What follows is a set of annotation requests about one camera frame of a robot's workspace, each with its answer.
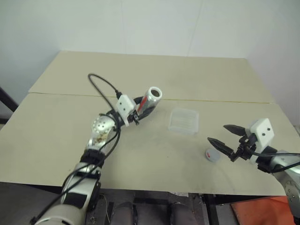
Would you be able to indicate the silver red can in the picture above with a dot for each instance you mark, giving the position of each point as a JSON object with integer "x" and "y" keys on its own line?
{"x": 152, "y": 98}

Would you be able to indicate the dark frame beside table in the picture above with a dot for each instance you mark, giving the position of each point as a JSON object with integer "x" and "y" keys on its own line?
{"x": 7, "y": 105}

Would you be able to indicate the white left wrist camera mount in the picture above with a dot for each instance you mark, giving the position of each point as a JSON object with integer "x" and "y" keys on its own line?
{"x": 124, "y": 105}

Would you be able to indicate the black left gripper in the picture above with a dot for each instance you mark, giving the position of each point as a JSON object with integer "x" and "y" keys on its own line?
{"x": 134, "y": 117}

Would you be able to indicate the small grey cap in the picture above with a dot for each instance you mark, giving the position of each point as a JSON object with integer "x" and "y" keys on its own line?
{"x": 212, "y": 155}

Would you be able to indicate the orange sheet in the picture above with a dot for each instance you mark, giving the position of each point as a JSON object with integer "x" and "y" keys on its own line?
{"x": 262, "y": 211}

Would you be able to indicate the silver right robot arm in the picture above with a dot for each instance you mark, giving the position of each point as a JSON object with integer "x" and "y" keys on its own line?
{"x": 286, "y": 173}

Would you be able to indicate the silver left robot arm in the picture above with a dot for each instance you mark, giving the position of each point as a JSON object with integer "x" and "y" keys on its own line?
{"x": 100, "y": 125}

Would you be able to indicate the black table frame bar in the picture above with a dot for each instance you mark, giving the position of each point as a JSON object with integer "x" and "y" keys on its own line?
{"x": 211, "y": 209}

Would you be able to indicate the clear plastic container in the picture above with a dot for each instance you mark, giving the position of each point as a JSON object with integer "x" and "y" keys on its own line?
{"x": 184, "y": 120}

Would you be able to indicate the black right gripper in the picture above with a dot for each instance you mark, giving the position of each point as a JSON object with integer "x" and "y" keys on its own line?
{"x": 246, "y": 147}

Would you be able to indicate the dark rounded shape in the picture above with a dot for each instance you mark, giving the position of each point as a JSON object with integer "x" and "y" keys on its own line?
{"x": 123, "y": 214}
{"x": 179, "y": 214}

